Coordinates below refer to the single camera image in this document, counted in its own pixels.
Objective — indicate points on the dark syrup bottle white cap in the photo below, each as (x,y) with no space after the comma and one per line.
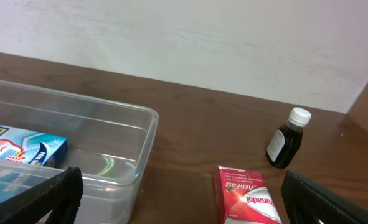
(287,138)

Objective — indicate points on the blue fever patch box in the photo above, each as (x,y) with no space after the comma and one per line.
(27,147)

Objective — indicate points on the red Panadol ActiFast box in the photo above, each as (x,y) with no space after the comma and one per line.
(242,197)

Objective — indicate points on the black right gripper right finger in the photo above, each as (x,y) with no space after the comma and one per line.
(308,202)

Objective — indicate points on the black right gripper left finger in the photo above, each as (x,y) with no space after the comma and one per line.
(58,197)

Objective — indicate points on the clear plastic container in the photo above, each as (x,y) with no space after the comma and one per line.
(109,141)

